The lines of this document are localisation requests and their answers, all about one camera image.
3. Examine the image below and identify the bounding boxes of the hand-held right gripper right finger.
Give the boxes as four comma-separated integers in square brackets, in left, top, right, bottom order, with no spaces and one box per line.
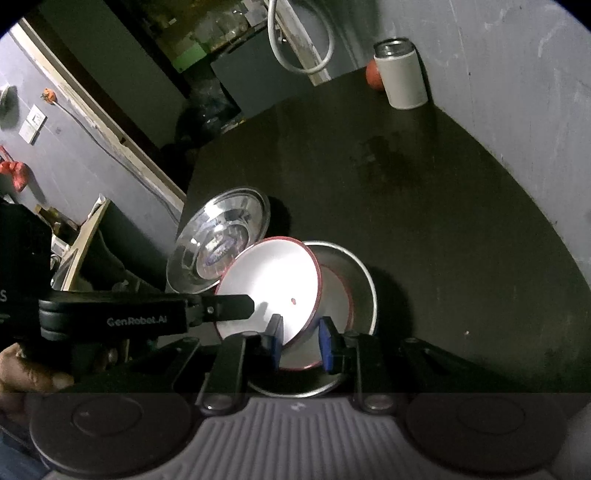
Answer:
[318,316,509,412]

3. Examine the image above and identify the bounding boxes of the white thermos flask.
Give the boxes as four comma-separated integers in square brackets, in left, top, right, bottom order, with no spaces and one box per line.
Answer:
[372,38,430,110]

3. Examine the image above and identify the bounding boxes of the large white enamel bowl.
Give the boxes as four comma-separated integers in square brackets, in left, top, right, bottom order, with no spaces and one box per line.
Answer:
[214,236,322,371]

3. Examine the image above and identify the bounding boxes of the small white enamel bowl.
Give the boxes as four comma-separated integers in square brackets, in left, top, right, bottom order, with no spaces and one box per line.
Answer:
[318,265,356,334]

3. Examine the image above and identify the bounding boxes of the dark cabinet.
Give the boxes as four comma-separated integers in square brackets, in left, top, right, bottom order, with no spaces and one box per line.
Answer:
[211,28,320,117]

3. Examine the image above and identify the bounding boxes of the wooden board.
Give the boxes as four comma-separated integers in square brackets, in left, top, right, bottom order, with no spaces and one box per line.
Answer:
[50,196,112,292]

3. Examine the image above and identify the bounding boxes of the person's left hand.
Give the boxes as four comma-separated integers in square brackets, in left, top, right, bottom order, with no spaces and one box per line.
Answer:
[0,343,75,428]

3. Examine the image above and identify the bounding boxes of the green box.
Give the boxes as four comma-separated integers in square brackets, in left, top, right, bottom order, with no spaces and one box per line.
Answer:
[174,45,206,73]

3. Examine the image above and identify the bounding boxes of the steel plate with sticker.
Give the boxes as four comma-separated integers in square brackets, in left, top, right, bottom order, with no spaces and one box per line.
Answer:
[167,186,271,292]

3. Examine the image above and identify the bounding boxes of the red cloth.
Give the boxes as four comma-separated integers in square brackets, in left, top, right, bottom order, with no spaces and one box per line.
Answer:
[0,146,29,193]

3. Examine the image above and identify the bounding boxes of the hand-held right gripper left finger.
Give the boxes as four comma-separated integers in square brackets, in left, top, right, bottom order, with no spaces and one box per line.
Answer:
[124,314,284,414]

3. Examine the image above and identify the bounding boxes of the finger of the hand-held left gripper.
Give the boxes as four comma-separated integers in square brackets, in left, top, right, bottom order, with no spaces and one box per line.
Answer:
[185,294,256,328]

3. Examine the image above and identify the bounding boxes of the white wall switch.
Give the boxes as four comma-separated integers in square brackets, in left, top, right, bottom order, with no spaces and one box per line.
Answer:
[18,104,48,145]

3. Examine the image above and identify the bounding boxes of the red tomato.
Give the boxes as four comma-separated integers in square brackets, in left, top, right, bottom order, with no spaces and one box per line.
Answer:
[366,60,385,92]

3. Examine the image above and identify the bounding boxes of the grey hose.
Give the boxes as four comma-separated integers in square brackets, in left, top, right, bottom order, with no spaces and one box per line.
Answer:
[267,0,334,75]

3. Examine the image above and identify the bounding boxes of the steel bowl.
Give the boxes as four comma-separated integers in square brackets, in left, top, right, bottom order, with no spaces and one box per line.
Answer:
[248,240,378,398]

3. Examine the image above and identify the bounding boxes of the dark plastic bags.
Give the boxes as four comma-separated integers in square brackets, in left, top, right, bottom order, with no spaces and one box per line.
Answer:
[177,82,242,139]

